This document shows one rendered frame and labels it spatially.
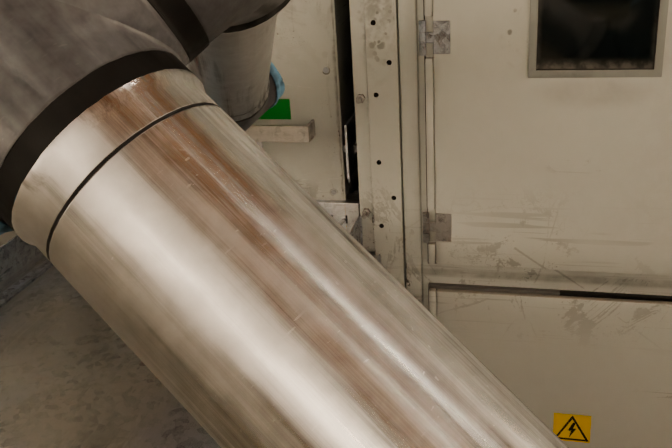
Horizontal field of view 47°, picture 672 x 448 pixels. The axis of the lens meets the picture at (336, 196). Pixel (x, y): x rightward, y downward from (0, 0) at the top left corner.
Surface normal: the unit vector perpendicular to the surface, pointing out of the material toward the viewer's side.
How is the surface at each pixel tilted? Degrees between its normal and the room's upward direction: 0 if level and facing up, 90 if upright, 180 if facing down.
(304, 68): 90
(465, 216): 90
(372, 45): 90
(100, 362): 0
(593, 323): 90
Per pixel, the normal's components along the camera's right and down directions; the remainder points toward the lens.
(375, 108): -0.23, 0.36
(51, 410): -0.06, -0.93
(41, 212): -0.48, 0.29
